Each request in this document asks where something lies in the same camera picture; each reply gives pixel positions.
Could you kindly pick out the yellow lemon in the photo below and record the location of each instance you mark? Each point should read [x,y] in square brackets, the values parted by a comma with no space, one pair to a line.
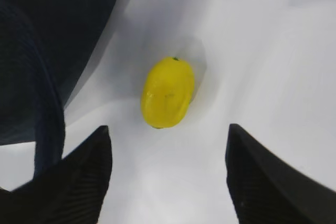
[167,92]

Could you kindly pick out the navy blue lunch bag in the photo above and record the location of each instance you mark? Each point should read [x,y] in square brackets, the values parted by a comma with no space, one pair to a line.
[45,47]

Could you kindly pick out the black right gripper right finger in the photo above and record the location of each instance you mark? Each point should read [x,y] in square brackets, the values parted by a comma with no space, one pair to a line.
[265,189]

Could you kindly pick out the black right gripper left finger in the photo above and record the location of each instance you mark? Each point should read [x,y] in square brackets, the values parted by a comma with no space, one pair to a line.
[72,191]

